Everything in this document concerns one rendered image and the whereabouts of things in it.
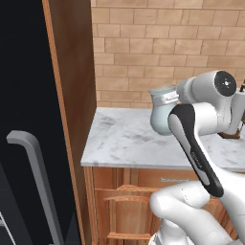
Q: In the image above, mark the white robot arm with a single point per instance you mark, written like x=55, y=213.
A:
x=204, y=121

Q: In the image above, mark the pale blue glass pitcher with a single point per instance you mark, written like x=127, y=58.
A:
x=161, y=113

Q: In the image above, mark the wooden drawer front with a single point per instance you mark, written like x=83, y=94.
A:
x=146, y=177

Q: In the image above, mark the wooden fridge side panel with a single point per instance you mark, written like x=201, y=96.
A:
x=71, y=79

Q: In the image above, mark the wooden cupboard door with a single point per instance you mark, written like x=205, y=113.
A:
x=127, y=213

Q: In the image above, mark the black fridge door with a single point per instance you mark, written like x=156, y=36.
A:
x=25, y=89

